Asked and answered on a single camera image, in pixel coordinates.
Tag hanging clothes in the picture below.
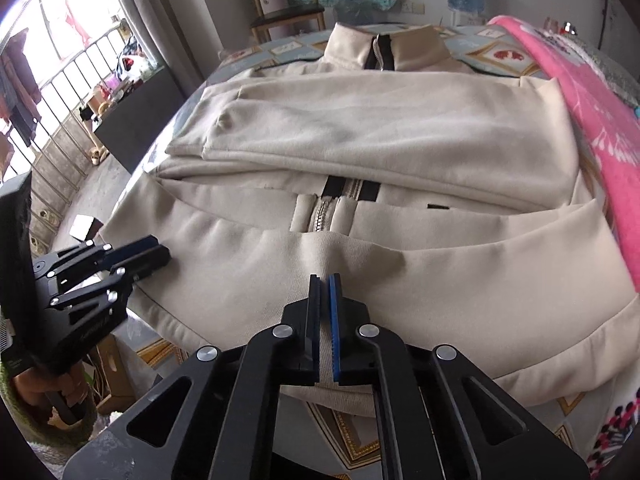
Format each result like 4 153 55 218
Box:
0 30 45 147

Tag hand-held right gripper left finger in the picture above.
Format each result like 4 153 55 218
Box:
62 274 321 480

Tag large cardboard box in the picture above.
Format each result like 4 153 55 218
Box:
87 334 142 413

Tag small cardboard box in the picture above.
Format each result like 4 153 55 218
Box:
69 214 104 242

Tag silver quilted mat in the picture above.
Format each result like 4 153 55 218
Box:
565 30 640 107

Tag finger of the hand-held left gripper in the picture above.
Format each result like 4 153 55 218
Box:
50 268 144 324
32 235 173 286

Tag grey curtain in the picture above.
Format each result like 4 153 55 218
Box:
107 0 221 78

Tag beige zip jacket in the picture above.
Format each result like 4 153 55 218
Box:
100 22 640 418

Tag wooden chair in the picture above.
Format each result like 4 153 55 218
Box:
243 0 327 43

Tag pink printed blanket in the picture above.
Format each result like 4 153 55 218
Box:
487 15 640 480

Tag window railing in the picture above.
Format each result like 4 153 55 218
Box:
0 25 166 246

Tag person's left hand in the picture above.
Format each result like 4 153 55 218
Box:
12 360 96 428

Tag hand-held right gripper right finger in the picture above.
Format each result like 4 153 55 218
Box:
327 273 591 480

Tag dark grey counter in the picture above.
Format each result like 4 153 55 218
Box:
94 67 190 175

